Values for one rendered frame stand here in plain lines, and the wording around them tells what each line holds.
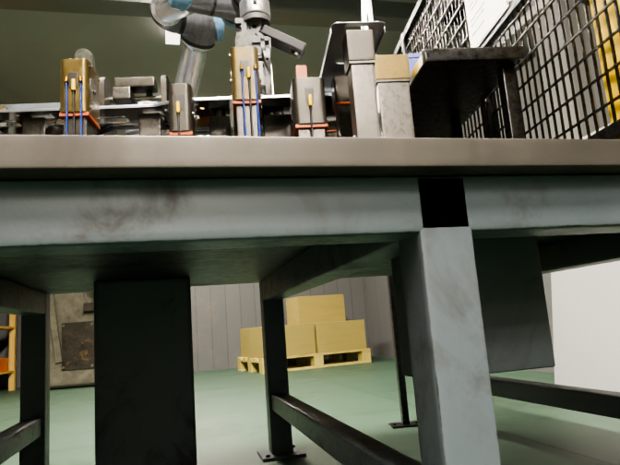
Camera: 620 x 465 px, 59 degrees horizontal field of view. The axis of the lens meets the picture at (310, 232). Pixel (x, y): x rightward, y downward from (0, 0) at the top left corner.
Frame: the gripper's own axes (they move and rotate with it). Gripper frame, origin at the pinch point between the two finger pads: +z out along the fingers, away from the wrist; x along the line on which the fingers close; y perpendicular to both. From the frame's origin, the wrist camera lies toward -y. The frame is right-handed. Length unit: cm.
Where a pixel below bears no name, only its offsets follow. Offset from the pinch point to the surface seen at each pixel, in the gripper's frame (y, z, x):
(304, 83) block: -6.3, 5.7, 18.5
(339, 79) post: -14.1, 4.8, 17.5
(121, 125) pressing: 37.5, 1.9, -9.3
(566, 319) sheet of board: -174, 66, -192
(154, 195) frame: 18, 38, 60
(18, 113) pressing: 58, 2, 1
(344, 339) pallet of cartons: -89, 76, -532
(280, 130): -2.0, 7.8, -3.0
